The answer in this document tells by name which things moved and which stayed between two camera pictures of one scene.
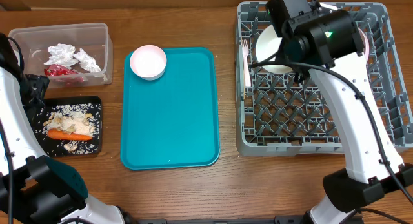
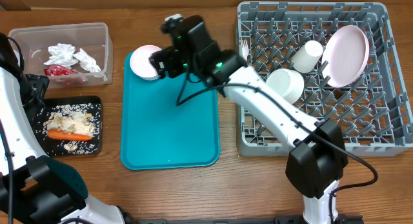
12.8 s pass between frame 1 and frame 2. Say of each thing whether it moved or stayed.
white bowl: moved
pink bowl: stayed
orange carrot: stayed
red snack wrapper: stayed
